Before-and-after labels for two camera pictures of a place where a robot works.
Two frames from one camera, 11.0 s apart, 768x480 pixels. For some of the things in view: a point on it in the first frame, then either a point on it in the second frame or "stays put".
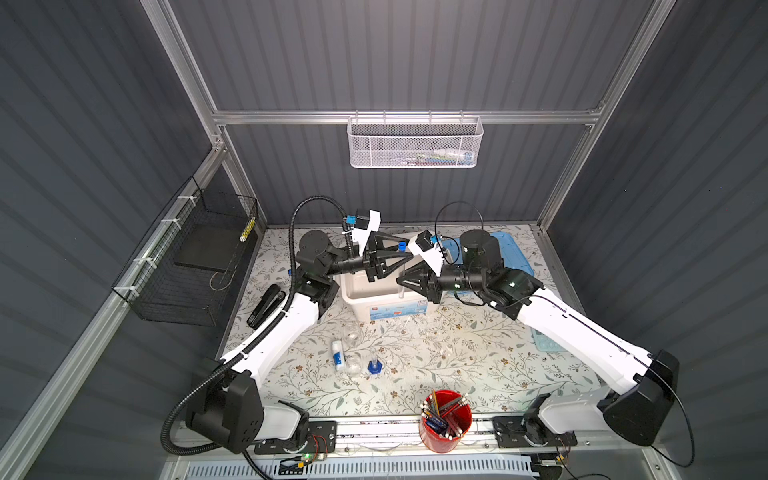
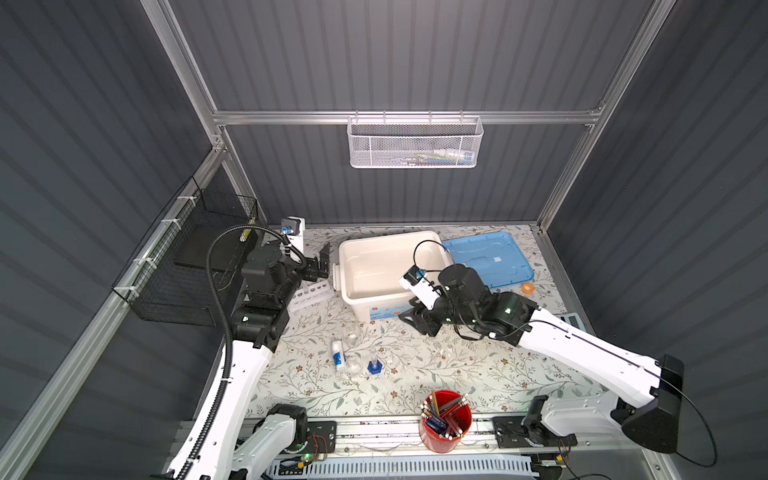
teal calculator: x=546 y=344 to x=573 y=319
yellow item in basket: x=247 y=230 stays put
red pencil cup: x=446 y=416 stays put
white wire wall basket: x=408 y=142 stays put
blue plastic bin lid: x=510 y=255 stays put
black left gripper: x=375 y=261 to x=309 y=272
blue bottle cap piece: x=374 y=367 stays put
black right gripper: x=426 y=278 to x=419 y=317
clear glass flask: x=353 y=337 stays put
